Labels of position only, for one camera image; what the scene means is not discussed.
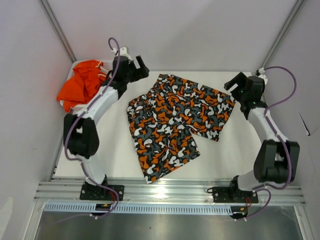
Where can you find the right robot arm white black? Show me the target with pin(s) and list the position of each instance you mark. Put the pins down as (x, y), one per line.
(276, 162)

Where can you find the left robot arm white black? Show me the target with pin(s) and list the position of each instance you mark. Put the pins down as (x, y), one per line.
(80, 135)

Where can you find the aluminium mounting rail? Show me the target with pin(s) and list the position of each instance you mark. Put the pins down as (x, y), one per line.
(164, 191)

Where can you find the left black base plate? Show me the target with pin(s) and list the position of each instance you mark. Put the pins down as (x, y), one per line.
(91, 192)

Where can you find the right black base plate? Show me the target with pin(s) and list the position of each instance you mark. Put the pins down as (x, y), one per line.
(223, 194)

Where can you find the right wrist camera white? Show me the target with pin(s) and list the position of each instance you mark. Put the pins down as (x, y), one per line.
(260, 73)

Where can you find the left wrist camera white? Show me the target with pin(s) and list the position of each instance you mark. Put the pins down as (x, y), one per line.
(123, 51)

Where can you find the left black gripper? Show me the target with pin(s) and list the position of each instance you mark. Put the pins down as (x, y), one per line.
(143, 71)

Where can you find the slotted cable duct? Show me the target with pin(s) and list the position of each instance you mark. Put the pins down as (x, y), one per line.
(126, 208)

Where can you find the camouflage orange black shorts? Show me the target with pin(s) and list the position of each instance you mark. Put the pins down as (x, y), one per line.
(162, 123)

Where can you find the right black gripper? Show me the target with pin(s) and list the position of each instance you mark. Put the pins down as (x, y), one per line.
(240, 80)

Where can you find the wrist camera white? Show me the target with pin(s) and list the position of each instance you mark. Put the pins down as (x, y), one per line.
(260, 73)
(123, 51)

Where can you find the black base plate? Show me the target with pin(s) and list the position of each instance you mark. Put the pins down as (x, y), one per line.
(91, 192)
(223, 194)

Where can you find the white plastic basket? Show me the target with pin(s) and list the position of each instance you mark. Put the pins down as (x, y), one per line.
(105, 66)

